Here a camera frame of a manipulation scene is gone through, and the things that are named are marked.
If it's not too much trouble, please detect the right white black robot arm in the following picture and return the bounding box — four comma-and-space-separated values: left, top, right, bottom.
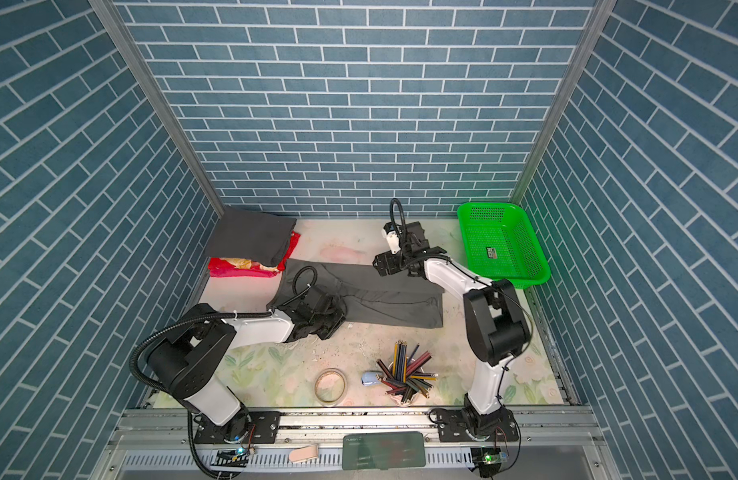
373, 220, 532, 439

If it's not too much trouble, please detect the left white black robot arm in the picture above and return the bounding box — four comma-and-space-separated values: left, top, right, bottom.
129, 287, 347, 429

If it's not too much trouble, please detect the roll of clear tape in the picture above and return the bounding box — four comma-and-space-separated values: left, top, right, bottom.
314, 368, 348, 407

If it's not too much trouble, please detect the small blue pencil sharpener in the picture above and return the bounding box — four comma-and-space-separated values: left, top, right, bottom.
360, 371, 383, 386

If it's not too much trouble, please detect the green plastic basket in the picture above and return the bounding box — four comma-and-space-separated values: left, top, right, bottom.
457, 202, 551, 289

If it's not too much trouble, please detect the folded dark grey t shirt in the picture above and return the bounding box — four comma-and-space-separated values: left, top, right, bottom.
206, 207, 296, 267

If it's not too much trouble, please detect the bundle of coloured pencils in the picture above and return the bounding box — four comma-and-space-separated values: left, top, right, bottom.
376, 340, 438, 406

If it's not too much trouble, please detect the folded red t shirt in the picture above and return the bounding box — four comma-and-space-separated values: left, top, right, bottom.
208, 232, 301, 278

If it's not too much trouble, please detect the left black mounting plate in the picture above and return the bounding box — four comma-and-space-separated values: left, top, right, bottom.
193, 410, 281, 445

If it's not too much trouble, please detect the black mounting plate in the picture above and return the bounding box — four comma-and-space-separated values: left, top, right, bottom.
429, 407, 520, 443
193, 410, 281, 445

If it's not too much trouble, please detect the pink eraser block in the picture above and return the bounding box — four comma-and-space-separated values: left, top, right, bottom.
288, 444, 319, 464

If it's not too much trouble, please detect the left small circuit board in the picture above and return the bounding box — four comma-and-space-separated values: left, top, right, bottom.
211, 447, 251, 470

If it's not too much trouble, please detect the small circuit board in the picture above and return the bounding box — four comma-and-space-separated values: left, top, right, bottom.
469, 447, 503, 479
211, 447, 251, 470

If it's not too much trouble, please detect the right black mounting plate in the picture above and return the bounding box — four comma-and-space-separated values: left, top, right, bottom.
429, 407, 520, 443

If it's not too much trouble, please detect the right small circuit board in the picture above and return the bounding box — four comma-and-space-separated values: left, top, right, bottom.
469, 447, 503, 479

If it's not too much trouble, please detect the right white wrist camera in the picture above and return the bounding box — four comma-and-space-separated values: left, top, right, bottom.
383, 222, 401, 254

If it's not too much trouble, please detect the left black corrugated cable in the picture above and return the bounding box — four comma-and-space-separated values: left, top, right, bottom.
128, 265, 320, 480

